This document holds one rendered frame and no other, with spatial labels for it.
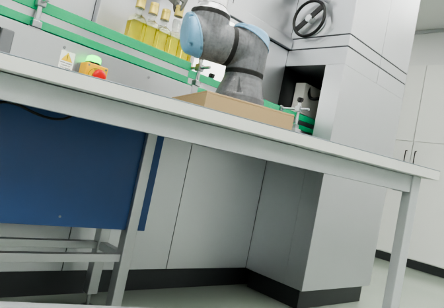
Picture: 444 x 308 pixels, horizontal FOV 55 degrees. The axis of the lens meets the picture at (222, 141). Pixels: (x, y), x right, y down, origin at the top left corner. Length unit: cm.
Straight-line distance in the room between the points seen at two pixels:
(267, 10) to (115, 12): 92
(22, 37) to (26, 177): 39
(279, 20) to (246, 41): 122
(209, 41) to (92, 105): 36
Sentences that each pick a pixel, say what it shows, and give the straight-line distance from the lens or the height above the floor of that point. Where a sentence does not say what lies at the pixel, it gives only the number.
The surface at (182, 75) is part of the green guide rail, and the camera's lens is 161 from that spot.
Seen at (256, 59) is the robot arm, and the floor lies 93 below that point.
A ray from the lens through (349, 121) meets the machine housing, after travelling 234.
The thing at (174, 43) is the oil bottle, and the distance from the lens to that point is 173.
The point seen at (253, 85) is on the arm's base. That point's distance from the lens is 124.
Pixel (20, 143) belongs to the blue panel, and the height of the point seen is 56.
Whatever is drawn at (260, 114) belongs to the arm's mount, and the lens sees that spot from 121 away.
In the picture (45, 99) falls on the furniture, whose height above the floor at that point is 68.
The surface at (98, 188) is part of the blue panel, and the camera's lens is 146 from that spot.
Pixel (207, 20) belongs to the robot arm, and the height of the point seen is 99.
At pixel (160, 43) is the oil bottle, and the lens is 169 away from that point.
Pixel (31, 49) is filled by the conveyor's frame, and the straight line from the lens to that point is 133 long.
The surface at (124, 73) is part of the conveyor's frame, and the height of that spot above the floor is 84.
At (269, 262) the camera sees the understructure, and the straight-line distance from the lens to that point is 235.
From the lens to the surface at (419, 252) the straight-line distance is 490.
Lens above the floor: 60
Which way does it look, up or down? 4 degrees up
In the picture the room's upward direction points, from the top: 12 degrees clockwise
